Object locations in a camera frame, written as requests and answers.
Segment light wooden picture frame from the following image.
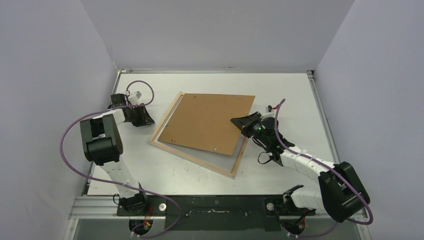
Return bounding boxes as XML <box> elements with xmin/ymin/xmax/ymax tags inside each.
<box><xmin>148</xmin><ymin>92</ymin><xmax>255</xmax><ymax>179</ymax></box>

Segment brown frame backing board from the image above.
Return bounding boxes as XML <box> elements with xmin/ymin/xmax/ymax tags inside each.
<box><xmin>158</xmin><ymin>93</ymin><xmax>255</xmax><ymax>155</ymax></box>

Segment white photo paper sheet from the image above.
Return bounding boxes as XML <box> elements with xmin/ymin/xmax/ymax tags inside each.
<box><xmin>148</xmin><ymin>92</ymin><xmax>248</xmax><ymax>179</ymax></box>

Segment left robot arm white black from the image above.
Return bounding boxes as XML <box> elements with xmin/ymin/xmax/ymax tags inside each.
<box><xmin>79</xmin><ymin>91</ymin><xmax>155</xmax><ymax>216</ymax></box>

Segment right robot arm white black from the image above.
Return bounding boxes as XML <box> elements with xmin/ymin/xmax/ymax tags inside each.
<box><xmin>230</xmin><ymin>112</ymin><xmax>371</xmax><ymax>223</ymax></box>

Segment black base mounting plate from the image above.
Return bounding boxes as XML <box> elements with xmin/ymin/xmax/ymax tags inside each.
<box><xmin>116</xmin><ymin>194</ymin><xmax>316</xmax><ymax>234</ymax></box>

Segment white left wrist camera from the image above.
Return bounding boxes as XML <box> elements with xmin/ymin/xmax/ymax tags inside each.
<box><xmin>127</xmin><ymin>91</ymin><xmax>142</xmax><ymax>105</ymax></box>

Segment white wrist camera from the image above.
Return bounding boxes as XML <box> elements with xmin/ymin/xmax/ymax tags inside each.
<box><xmin>266</xmin><ymin>105</ymin><xmax>278</xmax><ymax>114</ymax></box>
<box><xmin>127</xmin><ymin>91</ymin><xmax>142</xmax><ymax>105</ymax></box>

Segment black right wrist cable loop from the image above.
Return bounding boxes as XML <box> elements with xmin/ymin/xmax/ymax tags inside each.
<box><xmin>256</xmin><ymin>151</ymin><xmax>274</xmax><ymax>166</ymax></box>

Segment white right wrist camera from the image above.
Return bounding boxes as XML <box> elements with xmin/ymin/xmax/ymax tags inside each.
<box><xmin>266</xmin><ymin>105</ymin><xmax>278</xmax><ymax>114</ymax></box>

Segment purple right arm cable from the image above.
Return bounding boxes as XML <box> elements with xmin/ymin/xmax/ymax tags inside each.
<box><xmin>273</xmin><ymin>98</ymin><xmax>375</xmax><ymax>239</ymax></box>

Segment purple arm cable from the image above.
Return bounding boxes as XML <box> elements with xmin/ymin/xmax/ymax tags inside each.
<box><xmin>273</xmin><ymin>98</ymin><xmax>375</xmax><ymax>239</ymax></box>
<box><xmin>58</xmin><ymin>80</ymin><xmax>182</xmax><ymax>239</ymax></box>

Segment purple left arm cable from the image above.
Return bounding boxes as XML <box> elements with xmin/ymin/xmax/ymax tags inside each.
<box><xmin>58</xmin><ymin>80</ymin><xmax>182</xmax><ymax>239</ymax></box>

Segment aluminium front rail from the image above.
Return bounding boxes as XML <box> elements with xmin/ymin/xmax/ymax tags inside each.
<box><xmin>67</xmin><ymin>195</ymin><xmax>369</xmax><ymax>220</ymax></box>

